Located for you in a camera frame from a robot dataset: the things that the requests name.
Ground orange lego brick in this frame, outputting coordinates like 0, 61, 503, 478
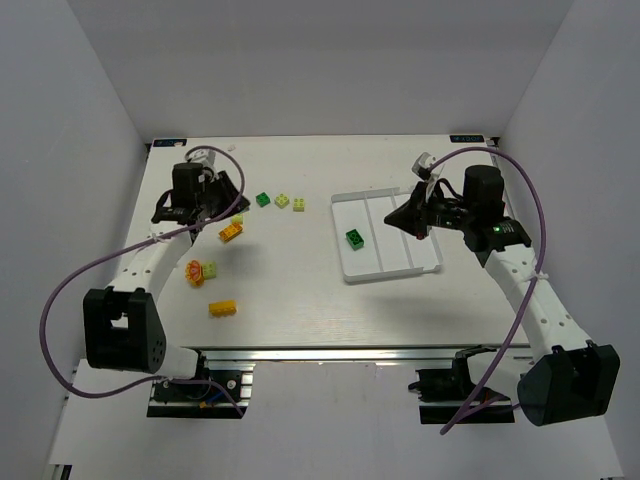
218, 223, 243, 243

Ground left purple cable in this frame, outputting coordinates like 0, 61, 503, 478
39, 145, 247, 419

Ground yellow long lego brick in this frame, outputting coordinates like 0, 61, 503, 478
208, 300, 237, 318

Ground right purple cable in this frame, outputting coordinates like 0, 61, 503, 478
439, 145, 547, 436

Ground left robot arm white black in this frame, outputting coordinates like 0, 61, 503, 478
83, 160, 249, 380

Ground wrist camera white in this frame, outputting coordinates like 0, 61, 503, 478
184, 147, 216, 172
411, 152, 443, 198

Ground left corner label sticker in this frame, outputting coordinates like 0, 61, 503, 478
152, 138, 187, 148

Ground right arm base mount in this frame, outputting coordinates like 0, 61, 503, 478
408, 346, 515, 425

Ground dark green lego brick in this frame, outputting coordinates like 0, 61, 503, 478
345, 229, 364, 251

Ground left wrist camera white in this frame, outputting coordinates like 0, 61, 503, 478
184, 147, 216, 172

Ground purple cable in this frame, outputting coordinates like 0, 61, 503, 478
39, 145, 247, 419
439, 145, 547, 436

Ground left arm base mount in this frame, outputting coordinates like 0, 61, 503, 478
146, 351, 254, 420

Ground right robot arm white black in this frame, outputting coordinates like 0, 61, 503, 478
384, 165, 620, 426

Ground right corner label sticker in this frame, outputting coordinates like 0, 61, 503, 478
449, 134, 485, 143

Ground orange flower lego piece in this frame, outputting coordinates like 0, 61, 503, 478
185, 260, 205, 287

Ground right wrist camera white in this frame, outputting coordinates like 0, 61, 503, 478
411, 152, 443, 198

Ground white three-compartment tray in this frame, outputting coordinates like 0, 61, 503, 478
331, 187, 443, 284

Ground corner label sticker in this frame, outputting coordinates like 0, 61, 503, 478
152, 138, 187, 148
449, 134, 485, 143

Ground dark green square lego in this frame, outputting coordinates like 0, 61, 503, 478
256, 192, 271, 207

